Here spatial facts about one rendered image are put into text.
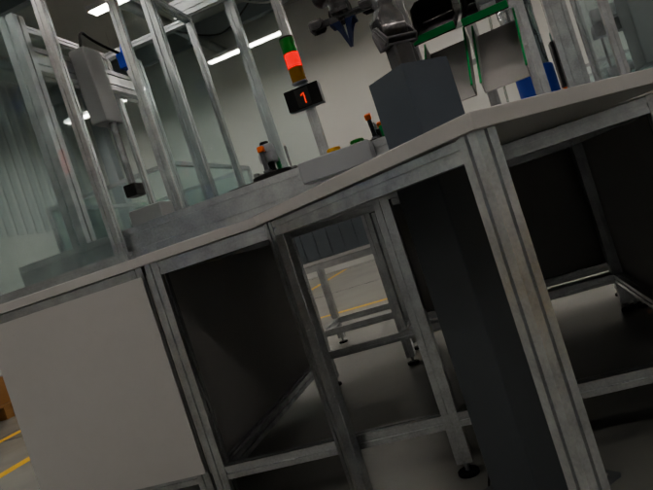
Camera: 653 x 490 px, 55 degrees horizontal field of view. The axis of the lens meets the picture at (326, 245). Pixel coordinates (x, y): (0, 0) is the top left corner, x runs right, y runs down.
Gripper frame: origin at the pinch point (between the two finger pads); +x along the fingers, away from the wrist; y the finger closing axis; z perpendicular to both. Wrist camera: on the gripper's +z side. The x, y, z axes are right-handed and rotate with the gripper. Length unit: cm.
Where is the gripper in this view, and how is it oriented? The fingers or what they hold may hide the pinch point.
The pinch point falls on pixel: (348, 34)
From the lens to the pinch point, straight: 182.1
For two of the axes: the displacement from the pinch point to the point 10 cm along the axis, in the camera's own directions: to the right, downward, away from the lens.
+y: -9.2, 2.9, 2.6
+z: 2.4, -0.9, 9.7
